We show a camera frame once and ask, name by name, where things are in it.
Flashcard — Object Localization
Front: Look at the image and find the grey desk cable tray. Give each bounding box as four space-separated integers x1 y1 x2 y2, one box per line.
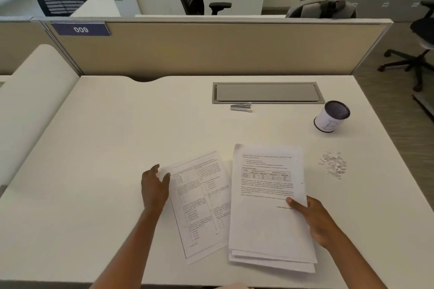
212 82 326 105

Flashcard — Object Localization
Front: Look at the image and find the person's right hand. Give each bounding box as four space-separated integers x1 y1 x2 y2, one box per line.
286 196 340 251

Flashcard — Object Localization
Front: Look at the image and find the two-column printed paper sheet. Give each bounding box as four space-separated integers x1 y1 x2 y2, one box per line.
165 151 235 266

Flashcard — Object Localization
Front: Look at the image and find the pile of white paper scraps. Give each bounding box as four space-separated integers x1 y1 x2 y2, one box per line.
317 151 348 180

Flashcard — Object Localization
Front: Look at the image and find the person's right forearm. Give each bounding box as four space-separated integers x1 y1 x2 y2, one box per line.
320 229 388 289

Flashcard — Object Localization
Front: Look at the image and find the stack of printed papers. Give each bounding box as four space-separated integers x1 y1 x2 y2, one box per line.
227 144 318 274

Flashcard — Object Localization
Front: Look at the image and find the black mesh pen holder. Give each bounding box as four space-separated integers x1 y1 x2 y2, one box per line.
313 101 351 134

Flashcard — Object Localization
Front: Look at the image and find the person's left forearm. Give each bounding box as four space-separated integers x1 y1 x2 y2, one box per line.
90 207 165 289

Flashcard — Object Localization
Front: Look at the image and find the person's left hand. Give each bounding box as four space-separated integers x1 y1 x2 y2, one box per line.
141 164 171 211

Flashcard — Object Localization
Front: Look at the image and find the beige side partition panel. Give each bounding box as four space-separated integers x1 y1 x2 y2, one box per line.
0 16 84 77

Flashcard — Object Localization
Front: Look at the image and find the blue number plate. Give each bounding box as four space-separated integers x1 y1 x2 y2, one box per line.
50 22 112 37

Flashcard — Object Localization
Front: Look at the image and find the grey bag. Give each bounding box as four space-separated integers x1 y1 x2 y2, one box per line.
285 0 357 19

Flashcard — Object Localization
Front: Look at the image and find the black swivel office chair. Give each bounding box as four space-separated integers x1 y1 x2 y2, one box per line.
377 0 434 92

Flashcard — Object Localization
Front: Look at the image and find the beige desk partition panel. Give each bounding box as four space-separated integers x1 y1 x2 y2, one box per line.
32 16 394 81

